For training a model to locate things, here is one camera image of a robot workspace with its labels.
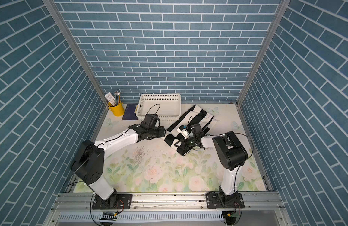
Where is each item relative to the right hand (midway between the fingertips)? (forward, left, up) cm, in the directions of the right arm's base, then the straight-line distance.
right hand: (177, 145), depth 93 cm
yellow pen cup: (+24, +49, +4) cm, 55 cm away
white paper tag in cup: (+28, +54, +13) cm, 62 cm away
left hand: (+4, +7, +9) cm, 12 cm away
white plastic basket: (+36, +12, -1) cm, 38 cm away
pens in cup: (+29, +49, +14) cm, 58 cm away
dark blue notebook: (+26, +41, +1) cm, 49 cm away
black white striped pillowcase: (+27, -12, +1) cm, 29 cm away
